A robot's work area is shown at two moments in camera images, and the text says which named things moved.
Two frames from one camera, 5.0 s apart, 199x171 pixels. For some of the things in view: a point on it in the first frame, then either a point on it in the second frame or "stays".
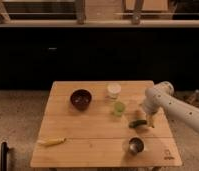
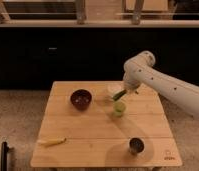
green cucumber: (136, 123) -> (119, 94)
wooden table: (101, 124) stays
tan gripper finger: (151, 120) -> (132, 90)
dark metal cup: (135, 145) stays
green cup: (119, 108) stays
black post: (3, 156) stays
